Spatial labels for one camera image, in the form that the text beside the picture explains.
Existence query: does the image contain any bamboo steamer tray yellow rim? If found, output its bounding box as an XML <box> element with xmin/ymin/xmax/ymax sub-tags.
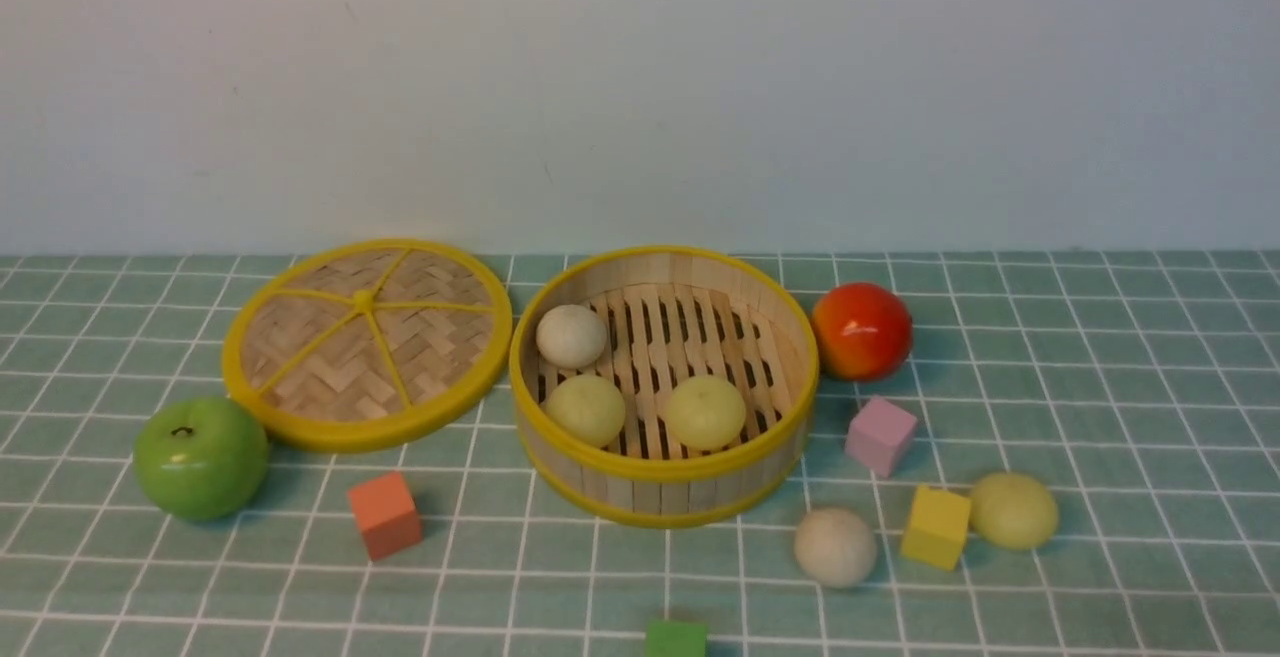
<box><xmin>508</xmin><ymin>245</ymin><xmax>820</xmax><ymax>529</ymax></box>

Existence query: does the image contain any orange cube block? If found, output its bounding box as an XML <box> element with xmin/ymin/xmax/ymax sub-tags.
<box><xmin>347</xmin><ymin>471</ymin><xmax>424</xmax><ymax>562</ymax></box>

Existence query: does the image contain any yellow cube block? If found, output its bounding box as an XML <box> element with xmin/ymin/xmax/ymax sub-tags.
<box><xmin>900</xmin><ymin>484</ymin><xmax>972</xmax><ymax>571</ymax></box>

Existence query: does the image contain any green cube block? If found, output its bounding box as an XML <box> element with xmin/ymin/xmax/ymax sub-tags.
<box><xmin>643</xmin><ymin>619</ymin><xmax>709</xmax><ymax>657</ymax></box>

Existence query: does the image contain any pink cube block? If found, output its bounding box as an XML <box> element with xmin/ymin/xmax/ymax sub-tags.
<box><xmin>844</xmin><ymin>396</ymin><xmax>919</xmax><ymax>479</ymax></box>

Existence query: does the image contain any white bun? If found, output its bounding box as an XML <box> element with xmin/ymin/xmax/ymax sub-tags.
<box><xmin>794</xmin><ymin>507</ymin><xmax>879</xmax><ymax>590</ymax></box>
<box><xmin>535</xmin><ymin>304</ymin><xmax>609</xmax><ymax>370</ymax></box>

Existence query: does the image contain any yellow bun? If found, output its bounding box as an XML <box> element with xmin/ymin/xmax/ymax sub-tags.
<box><xmin>543</xmin><ymin>374</ymin><xmax>627</xmax><ymax>450</ymax></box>
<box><xmin>659</xmin><ymin>375</ymin><xmax>748</xmax><ymax>452</ymax></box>
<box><xmin>970</xmin><ymin>471</ymin><xmax>1060</xmax><ymax>551</ymax></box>

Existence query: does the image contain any green apple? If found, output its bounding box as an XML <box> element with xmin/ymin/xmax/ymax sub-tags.
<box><xmin>132</xmin><ymin>394</ymin><xmax>270</xmax><ymax>523</ymax></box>

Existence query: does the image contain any woven bamboo steamer lid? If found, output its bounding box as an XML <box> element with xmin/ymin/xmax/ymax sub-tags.
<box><xmin>221</xmin><ymin>238</ymin><xmax>515</xmax><ymax>453</ymax></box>

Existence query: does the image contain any red orange tomato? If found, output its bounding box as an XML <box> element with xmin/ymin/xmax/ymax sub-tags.
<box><xmin>810</xmin><ymin>282</ymin><xmax>914</xmax><ymax>382</ymax></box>

